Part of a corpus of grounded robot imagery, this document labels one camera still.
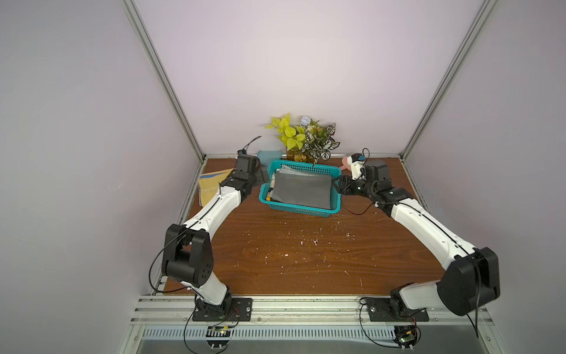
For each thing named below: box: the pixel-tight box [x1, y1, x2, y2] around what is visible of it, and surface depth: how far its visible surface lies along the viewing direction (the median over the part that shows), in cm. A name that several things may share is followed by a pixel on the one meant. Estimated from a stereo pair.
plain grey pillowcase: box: [269, 164, 333, 211], surface depth 105 cm
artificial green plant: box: [264, 112, 340, 166], surface depth 96 cm
